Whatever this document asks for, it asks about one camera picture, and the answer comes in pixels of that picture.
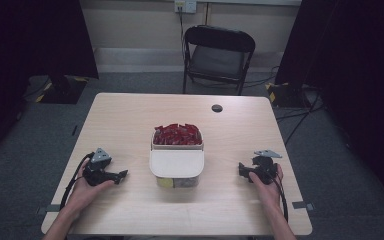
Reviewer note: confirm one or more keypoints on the white box lid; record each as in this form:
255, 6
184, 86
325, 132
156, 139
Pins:
176, 163

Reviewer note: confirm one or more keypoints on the black yellow striped stand base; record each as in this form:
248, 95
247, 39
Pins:
285, 95

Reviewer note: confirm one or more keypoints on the small yellow jelly cup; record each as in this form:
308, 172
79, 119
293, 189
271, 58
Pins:
165, 182

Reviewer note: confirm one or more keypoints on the grey tape strip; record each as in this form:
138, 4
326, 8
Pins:
48, 209
302, 205

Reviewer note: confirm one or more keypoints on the dark curtain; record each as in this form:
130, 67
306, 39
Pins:
30, 43
356, 66

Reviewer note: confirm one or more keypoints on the white wall conduit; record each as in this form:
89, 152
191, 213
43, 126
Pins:
207, 13

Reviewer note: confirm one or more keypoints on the person's right hand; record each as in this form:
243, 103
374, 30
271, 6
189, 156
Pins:
270, 193

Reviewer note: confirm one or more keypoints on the white wall socket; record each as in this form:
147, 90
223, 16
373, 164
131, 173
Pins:
185, 6

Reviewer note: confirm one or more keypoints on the pile of red packets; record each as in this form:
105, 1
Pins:
177, 134

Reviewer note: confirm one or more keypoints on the black folding chair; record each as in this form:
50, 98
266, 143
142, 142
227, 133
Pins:
218, 56

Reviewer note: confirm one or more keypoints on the person's left hand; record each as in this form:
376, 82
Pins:
81, 195

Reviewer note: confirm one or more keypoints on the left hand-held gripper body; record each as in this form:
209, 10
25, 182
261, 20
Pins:
96, 173

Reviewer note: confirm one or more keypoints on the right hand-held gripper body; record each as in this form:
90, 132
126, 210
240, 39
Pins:
265, 168

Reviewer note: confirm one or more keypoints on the pile of grey packets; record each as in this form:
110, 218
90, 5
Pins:
185, 182

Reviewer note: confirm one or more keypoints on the clear plastic storage box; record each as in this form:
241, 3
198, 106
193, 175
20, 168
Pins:
176, 181

